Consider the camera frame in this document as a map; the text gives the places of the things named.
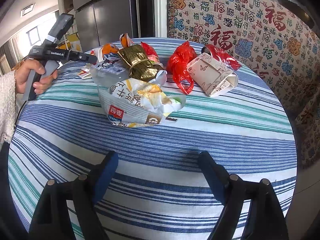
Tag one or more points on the kitchen storage rack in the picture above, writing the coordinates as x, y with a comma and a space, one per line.
70, 42

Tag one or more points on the orange snack wrapper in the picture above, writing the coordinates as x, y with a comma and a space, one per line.
125, 41

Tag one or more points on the white fuzzy sleeve forearm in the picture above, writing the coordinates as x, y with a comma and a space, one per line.
7, 107

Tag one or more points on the red plastic bag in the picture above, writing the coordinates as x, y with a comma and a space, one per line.
177, 66

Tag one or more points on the white yellow snack bag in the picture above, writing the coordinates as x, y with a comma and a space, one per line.
134, 103

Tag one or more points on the patterned Chinese character cloth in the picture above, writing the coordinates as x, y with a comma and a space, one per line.
270, 40

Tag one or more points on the stainless steel refrigerator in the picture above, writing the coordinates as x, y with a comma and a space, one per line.
102, 21

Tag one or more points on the blue striped tablecloth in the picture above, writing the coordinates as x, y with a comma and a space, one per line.
158, 190

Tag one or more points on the crushed red cola can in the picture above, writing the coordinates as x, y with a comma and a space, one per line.
221, 56

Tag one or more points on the dark pan on counter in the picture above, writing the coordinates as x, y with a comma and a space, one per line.
298, 11

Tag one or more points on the gold foil wrapper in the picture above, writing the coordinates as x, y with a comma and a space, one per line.
139, 66

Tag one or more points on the white floral paper box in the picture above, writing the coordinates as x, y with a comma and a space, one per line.
211, 75

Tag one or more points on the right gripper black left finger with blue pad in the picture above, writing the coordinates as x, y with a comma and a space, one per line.
51, 218

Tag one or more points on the red wrapper behind pile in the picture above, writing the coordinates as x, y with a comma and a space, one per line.
150, 52

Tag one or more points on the clear plastic wrapper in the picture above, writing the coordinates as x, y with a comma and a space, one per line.
108, 72

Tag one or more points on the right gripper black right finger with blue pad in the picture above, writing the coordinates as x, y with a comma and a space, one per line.
265, 218

